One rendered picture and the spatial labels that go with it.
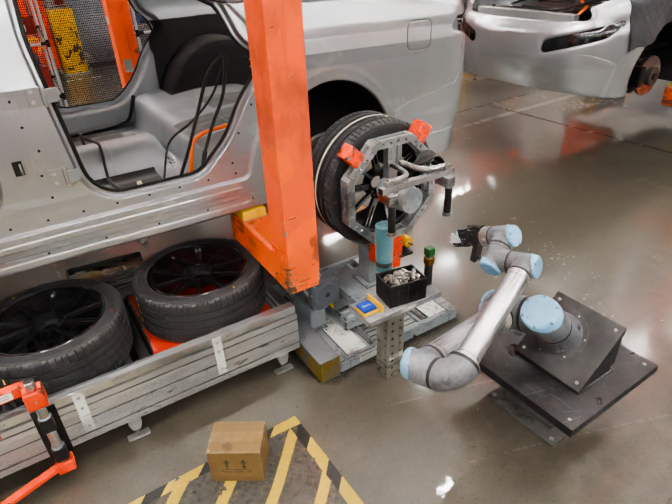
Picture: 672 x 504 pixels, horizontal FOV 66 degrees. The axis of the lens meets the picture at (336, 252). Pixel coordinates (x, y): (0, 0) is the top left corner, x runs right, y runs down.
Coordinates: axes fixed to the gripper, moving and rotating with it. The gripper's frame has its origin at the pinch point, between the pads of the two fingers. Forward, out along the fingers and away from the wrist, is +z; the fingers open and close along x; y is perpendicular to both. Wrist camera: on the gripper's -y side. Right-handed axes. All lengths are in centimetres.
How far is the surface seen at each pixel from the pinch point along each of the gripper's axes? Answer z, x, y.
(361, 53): 42, -11, 101
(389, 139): 15, 8, 54
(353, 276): 77, 9, -15
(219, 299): 60, 94, 5
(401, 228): 35.8, -1.8, 8.9
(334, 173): 30, 33, 46
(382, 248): 26.5, 20.1, 4.8
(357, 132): 24, 18, 61
